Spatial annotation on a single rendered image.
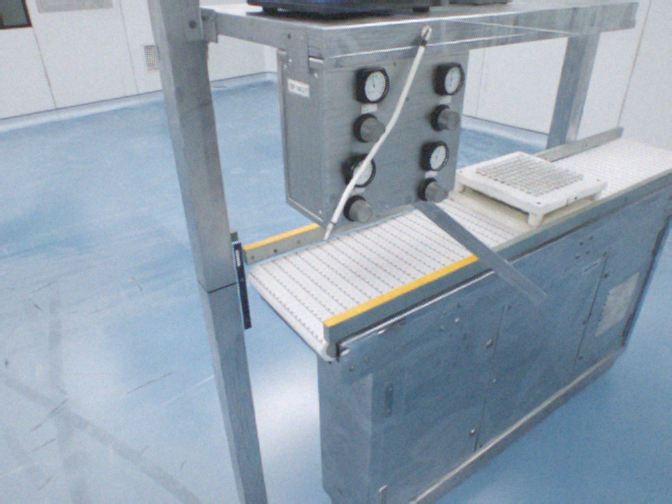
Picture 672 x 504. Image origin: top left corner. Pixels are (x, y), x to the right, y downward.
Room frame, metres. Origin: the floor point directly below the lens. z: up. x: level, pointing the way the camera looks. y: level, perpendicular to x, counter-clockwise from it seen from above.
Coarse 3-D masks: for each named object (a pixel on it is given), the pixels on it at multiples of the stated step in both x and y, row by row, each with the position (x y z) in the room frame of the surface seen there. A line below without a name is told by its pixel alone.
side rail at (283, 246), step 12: (612, 132) 1.50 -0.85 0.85; (564, 144) 1.38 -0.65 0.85; (576, 144) 1.39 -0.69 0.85; (588, 144) 1.43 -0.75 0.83; (600, 144) 1.47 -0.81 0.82; (540, 156) 1.29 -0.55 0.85; (552, 156) 1.33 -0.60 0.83; (564, 156) 1.36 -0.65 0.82; (384, 216) 0.98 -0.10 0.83; (348, 228) 0.92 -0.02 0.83; (288, 240) 0.84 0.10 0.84; (300, 240) 0.85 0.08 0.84; (312, 240) 0.87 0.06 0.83; (252, 252) 0.79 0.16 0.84; (264, 252) 0.81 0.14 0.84
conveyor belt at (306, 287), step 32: (576, 160) 1.34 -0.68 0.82; (608, 160) 1.34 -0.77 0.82; (640, 160) 1.34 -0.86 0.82; (608, 192) 1.12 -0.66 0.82; (384, 224) 0.96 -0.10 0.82; (416, 224) 0.95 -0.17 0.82; (480, 224) 0.95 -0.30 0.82; (288, 256) 0.82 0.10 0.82; (320, 256) 0.82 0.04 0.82; (352, 256) 0.82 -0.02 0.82; (384, 256) 0.82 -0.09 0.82; (416, 256) 0.82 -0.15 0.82; (448, 256) 0.82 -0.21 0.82; (256, 288) 0.75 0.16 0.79; (288, 288) 0.72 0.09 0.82; (320, 288) 0.71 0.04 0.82; (352, 288) 0.71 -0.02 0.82; (384, 288) 0.71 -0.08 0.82; (288, 320) 0.66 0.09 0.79; (320, 320) 0.63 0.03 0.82; (320, 352) 0.58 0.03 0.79
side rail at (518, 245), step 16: (656, 176) 1.13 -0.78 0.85; (624, 192) 1.04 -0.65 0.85; (640, 192) 1.08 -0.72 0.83; (592, 208) 0.96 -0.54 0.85; (608, 208) 1.00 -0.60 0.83; (544, 224) 0.88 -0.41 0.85; (560, 224) 0.89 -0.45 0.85; (576, 224) 0.93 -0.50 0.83; (512, 240) 0.82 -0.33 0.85; (528, 240) 0.83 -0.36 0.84; (544, 240) 0.86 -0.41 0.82; (512, 256) 0.80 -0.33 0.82; (464, 272) 0.73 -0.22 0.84; (480, 272) 0.75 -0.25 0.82; (416, 288) 0.66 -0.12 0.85; (432, 288) 0.68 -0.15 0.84; (384, 304) 0.62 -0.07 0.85; (400, 304) 0.64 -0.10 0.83; (352, 320) 0.59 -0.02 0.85; (368, 320) 0.60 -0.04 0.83; (336, 336) 0.57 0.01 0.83
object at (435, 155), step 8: (432, 144) 0.61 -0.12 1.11; (440, 144) 0.61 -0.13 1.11; (424, 152) 0.61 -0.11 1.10; (432, 152) 0.60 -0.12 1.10; (440, 152) 0.61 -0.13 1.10; (448, 152) 0.62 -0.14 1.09; (424, 160) 0.61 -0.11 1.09; (432, 160) 0.61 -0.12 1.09; (440, 160) 0.61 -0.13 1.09; (424, 168) 0.61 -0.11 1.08; (432, 168) 0.61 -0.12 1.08; (440, 168) 0.61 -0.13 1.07
